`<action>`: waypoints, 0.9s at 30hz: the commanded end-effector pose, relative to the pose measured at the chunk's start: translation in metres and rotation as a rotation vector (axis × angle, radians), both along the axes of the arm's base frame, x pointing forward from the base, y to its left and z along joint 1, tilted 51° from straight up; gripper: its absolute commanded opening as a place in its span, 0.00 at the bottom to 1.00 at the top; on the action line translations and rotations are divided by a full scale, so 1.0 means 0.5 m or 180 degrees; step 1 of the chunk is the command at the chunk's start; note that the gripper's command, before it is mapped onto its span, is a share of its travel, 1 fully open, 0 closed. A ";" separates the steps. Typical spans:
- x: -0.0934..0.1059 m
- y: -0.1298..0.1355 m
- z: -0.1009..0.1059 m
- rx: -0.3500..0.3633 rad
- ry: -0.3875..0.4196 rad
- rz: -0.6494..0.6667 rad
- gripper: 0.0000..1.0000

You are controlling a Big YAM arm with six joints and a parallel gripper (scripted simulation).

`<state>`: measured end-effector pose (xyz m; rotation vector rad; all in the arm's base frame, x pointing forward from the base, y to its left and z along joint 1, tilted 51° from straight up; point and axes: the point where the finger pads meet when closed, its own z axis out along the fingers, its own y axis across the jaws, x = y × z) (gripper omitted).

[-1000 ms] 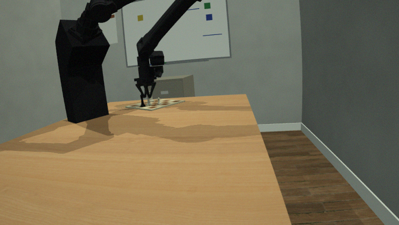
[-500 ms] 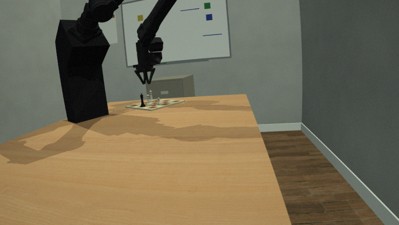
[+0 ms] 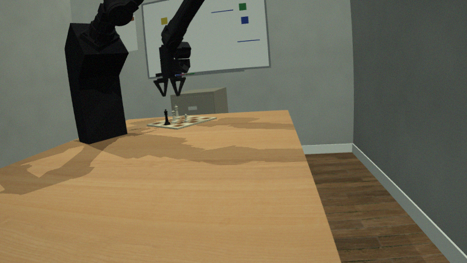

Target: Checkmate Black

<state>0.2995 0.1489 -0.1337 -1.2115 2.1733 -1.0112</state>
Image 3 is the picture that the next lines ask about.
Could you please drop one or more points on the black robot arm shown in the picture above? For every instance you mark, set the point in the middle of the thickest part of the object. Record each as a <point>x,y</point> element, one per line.
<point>111,13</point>

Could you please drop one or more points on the brown and cream chessboard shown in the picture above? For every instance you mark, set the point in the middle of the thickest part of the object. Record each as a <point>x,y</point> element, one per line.
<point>193,120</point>

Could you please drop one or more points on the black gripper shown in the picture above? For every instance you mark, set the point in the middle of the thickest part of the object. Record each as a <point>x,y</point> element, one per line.
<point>166,72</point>

